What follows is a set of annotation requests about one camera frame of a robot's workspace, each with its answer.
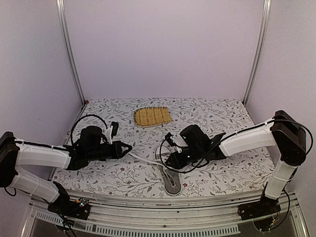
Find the white shoelace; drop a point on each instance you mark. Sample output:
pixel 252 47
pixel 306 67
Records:
pixel 145 160

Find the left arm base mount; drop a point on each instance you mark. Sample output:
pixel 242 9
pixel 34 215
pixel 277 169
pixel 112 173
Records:
pixel 66 207

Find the floral patterned table mat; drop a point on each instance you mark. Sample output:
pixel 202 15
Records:
pixel 137 174

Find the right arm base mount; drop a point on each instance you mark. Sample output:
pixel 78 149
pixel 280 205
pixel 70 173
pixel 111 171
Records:
pixel 265 206

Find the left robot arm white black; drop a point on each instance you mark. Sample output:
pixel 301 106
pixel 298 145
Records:
pixel 15 153

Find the front aluminium rail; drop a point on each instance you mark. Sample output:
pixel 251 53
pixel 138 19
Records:
pixel 216 216

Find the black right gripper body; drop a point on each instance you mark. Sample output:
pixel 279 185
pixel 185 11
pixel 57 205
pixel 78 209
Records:
pixel 195 155

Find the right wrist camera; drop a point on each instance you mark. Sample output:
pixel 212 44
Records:
pixel 170 139

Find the left aluminium frame post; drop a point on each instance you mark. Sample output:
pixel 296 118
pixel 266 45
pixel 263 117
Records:
pixel 69 51

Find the woven bamboo tray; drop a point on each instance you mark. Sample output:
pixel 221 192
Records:
pixel 152 116

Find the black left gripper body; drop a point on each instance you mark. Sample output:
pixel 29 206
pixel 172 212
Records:
pixel 96 154

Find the grey canvas sneaker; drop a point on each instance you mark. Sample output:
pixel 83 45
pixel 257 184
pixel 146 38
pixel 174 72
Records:
pixel 170 178

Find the right aluminium frame post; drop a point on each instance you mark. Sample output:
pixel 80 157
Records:
pixel 259 48

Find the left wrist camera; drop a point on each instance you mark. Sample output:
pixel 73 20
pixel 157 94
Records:
pixel 111 131

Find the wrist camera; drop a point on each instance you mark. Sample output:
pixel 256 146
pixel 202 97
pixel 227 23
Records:
pixel 170 139
pixel 111 131

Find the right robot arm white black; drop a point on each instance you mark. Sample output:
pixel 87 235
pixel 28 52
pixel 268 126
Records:
pixel 281 135

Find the aluminium frame post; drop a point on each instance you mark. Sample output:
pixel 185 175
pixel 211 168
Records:
pixel 69 51
pixel 259 48

